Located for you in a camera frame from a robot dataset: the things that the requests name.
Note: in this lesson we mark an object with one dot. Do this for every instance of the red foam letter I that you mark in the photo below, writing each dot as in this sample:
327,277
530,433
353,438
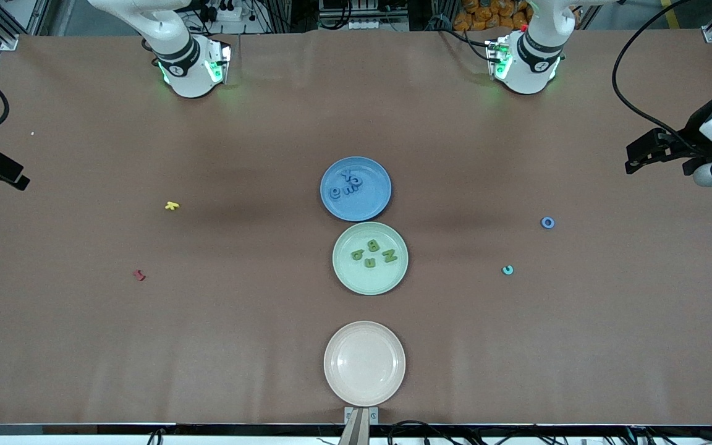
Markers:
139,275

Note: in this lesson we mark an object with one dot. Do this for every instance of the brown table cover sheet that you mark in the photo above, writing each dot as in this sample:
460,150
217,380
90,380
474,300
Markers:
207,346

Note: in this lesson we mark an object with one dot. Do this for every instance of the long white power strip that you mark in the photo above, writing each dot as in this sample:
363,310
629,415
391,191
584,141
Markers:
365,25

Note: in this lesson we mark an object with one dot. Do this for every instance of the blue plate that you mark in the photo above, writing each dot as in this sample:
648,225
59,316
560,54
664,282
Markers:
371,201

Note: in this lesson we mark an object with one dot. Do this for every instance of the white power strip with plugs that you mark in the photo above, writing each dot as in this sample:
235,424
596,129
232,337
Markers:
229,13

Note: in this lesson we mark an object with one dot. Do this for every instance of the green foam letter q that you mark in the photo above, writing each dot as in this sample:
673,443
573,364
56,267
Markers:
352,254

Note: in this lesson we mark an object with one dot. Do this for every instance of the green plate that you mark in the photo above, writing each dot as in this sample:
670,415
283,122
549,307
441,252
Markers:
370,281

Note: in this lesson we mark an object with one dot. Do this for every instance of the blue foam letter x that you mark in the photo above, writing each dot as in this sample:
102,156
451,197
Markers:
347,173

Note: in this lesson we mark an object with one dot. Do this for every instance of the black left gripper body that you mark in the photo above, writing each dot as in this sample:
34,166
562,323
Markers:
691,146

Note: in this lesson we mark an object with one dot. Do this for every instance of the blue foam letter g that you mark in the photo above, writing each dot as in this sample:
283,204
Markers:
335,194

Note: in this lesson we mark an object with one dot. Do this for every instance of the bag of orange objects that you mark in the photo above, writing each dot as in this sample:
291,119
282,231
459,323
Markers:
486,15

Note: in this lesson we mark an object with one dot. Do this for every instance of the metal mount bracket plate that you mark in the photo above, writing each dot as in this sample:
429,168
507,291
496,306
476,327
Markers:
373,416

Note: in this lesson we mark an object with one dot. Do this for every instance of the blue foam letter m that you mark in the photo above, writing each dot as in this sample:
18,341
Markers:
348,189

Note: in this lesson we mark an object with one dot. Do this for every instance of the beige plate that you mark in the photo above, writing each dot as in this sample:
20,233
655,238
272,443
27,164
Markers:
364,363

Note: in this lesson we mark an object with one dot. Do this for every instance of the blue foam letter o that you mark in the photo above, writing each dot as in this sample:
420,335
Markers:
544,222

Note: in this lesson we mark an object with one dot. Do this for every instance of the blue foam letter c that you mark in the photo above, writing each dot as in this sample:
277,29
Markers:
359,183

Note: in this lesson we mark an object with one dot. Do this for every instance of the green foam letter B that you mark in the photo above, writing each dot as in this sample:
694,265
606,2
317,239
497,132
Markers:
373,245

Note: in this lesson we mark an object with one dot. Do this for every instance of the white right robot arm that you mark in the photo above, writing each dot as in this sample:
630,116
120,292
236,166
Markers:
183,62

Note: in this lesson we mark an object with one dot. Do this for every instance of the beige mount post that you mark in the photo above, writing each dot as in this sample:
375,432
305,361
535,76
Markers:
356,432

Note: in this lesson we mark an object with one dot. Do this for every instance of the green foam letter N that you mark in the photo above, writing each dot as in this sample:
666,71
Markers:
390,256
366,262

